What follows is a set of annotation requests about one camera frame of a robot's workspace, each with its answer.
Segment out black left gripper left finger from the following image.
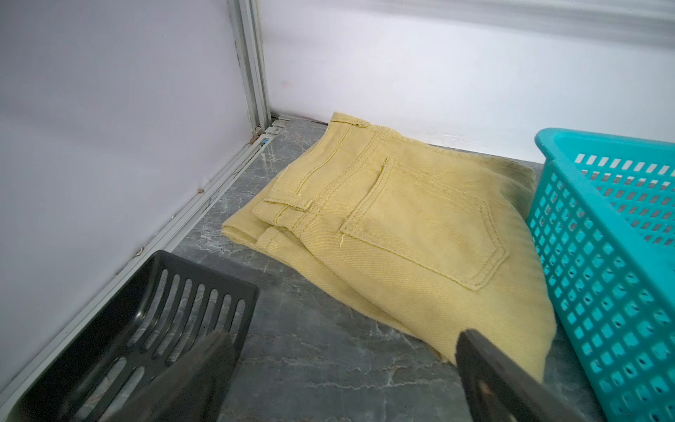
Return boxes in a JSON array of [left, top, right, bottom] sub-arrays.
[[111, 331, 235, 421]]

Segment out teal plastic basket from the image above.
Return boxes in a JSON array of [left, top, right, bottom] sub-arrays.
[[527, 128, 674, 421]]

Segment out black slotted plastic scoop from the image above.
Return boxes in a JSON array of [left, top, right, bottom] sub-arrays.
[[7, 251, 259, 421]]

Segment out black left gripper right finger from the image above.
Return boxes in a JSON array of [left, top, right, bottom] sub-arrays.
[[455, 329, 586, 422]]

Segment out khaki long pants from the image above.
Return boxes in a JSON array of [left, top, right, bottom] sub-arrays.
[[221, 113, 556, 380]]

